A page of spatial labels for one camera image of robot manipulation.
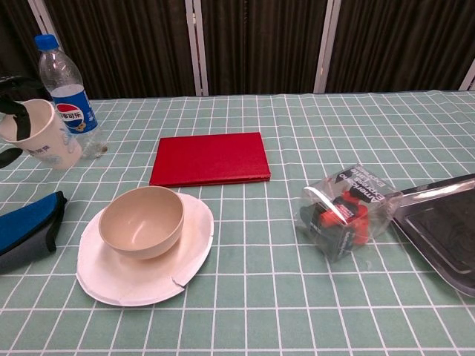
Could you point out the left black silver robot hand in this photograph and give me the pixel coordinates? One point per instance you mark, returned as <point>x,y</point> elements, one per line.
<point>23,118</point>

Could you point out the white paper cup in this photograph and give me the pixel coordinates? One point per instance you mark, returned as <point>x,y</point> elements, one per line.
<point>55,144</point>

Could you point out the beige bowl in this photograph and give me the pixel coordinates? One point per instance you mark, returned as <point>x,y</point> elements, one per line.
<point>141,226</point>

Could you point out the clear Pepsi bottle blue cap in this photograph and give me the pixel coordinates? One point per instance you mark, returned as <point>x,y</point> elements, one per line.
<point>70,111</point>

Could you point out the blue grey fabric sleeve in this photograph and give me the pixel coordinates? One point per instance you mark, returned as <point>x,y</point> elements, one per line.
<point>26,226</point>

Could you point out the red hardcover book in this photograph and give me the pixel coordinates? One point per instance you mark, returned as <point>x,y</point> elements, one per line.
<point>211,159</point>

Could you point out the white paper plate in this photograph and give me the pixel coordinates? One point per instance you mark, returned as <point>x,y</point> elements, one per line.
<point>122,285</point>

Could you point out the black curtain backdrop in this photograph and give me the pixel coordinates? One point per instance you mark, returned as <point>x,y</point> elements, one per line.
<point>259,37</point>

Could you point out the green white grid tablecloth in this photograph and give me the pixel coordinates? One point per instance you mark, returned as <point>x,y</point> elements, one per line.
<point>259,296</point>

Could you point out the clear box of coffee capsules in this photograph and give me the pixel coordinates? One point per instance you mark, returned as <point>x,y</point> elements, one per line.
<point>349,215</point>

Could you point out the stainless steel tray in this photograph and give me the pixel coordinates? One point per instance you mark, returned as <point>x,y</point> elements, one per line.
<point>445,230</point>

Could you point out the white aluminium frame post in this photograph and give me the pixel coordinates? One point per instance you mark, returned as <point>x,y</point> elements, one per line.
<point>469,79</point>
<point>38,15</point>
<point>196,48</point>
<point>326,44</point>

